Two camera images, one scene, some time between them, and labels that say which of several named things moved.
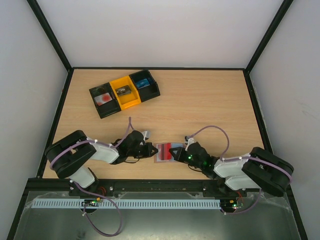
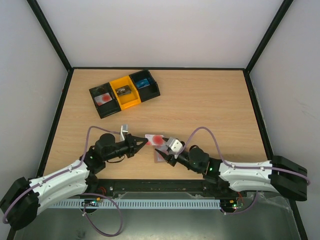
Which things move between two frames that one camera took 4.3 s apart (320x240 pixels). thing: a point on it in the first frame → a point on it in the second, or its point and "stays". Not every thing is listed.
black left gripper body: [140, 154] → [131, 152]
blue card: [142, 83] stays
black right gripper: [183, 155] → [172, 155]
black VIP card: [123, 90] stays
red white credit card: [102, 99] stays
